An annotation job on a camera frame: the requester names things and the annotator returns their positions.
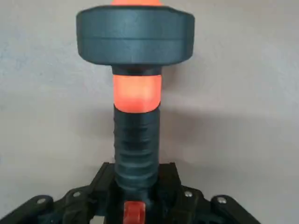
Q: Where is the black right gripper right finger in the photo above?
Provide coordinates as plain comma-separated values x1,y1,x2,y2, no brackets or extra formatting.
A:
146,162,261,224

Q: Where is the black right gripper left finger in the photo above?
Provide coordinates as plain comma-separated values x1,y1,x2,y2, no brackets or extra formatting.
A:
4,162,124,224

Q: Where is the black orange barcode scanner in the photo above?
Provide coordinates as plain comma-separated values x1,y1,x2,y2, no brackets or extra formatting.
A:
76,0,196,224

